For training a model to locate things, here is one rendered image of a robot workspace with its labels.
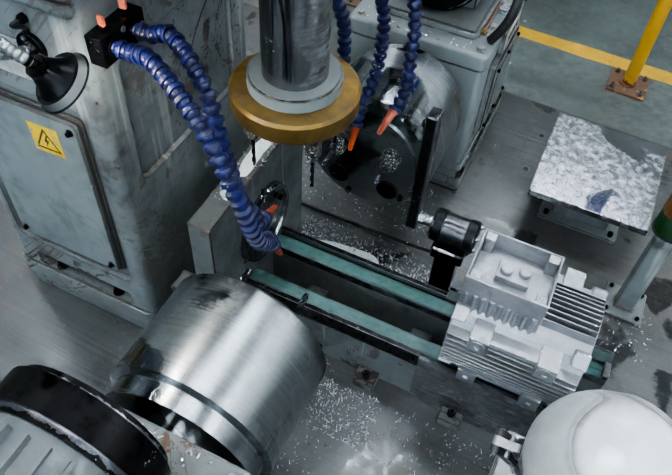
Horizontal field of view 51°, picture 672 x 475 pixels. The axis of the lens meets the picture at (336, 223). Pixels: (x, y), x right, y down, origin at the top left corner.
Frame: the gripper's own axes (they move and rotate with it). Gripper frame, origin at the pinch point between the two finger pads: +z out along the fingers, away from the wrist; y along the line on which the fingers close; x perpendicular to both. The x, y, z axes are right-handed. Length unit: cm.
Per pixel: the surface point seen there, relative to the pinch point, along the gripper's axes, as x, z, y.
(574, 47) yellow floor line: -199, 208, 20
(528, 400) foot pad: -9.9, 21.6, 1.3
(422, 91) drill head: -53, 21, 36
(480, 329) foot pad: -15.4, 13.5, 11.6
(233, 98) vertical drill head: -27, -10, 52
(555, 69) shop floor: -179, 200, 24
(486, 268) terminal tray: -24.1, 12.9, 14.0
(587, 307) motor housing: -24.5, 14.0, -1.2
